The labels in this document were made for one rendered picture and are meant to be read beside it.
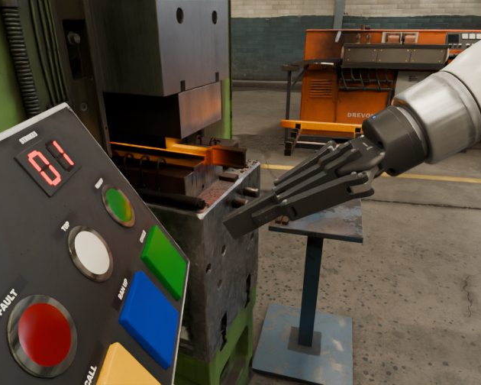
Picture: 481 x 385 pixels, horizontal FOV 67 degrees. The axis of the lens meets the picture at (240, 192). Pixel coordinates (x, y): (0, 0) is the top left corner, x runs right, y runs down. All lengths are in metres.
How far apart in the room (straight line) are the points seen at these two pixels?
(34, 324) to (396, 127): 0.37
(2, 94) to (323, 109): 3.98
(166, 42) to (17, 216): 0.48
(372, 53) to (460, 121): 3.82
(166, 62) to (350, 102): 3.80
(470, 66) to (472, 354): 1.64
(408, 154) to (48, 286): 0.36
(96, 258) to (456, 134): 0.38
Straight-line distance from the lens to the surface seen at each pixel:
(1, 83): 0.66
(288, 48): 8.42
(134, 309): 0.38
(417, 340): 1.94
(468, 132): 0.44
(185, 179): 0.82
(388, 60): 4.27
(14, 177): 0.36
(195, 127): 0.83
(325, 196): 0.40
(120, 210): 0.45
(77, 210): 0.39
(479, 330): 2.12
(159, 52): 0.72
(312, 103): 4.41
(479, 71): 0.45
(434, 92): 0.44
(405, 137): 0.42
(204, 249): 0.83
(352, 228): 1.23
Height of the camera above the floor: 1.28
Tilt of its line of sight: 25 degrees down
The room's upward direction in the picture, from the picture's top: straight up
